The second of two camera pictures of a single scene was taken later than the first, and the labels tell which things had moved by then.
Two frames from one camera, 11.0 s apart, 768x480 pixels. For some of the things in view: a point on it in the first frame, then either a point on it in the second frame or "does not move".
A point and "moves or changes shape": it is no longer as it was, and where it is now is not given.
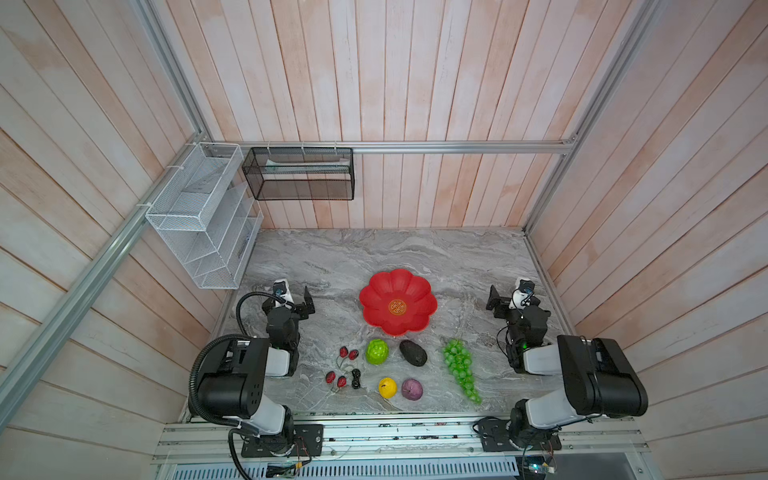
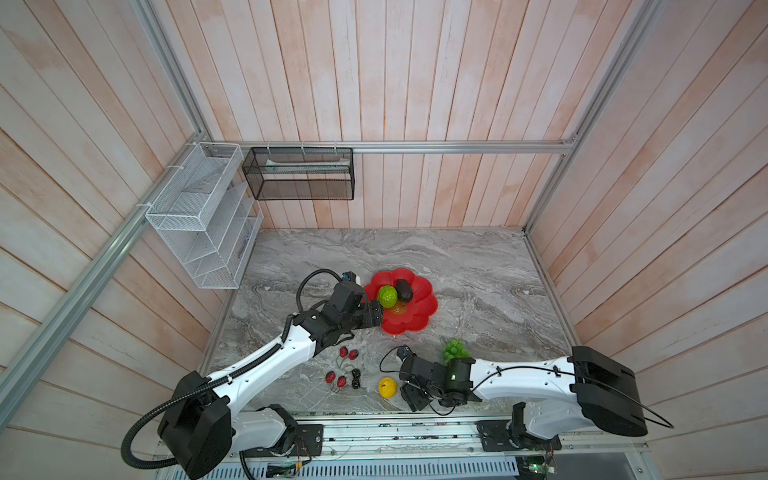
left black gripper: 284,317 → 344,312
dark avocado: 413,353 moves or changes shape
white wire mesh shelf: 208,214 does not move
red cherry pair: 344,352 does not move
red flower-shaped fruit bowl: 398,302 does not move
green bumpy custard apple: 376,351 → 387,296
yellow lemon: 387,387 does not move
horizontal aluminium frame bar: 434,146 does not move
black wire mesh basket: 300,173 does not move
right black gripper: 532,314 → 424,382
